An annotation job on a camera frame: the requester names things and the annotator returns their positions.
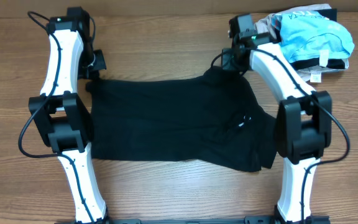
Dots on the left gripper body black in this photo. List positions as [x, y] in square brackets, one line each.
[91, 61]

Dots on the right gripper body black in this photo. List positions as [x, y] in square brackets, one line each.
[230, 61]

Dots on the black t-shirt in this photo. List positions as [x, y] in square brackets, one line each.
[214, 118]

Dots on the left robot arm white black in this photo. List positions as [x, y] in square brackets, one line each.
[64, 123]

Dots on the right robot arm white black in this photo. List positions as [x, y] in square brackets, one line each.
[302, 130]

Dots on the beige folded garment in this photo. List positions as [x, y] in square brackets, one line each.
[311, 39]

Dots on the light blue folded garment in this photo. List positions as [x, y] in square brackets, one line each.
[314, 35]

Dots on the black folded garment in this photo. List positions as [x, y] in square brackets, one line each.
[309, 63]

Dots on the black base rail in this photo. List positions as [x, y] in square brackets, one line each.
[246, 220]

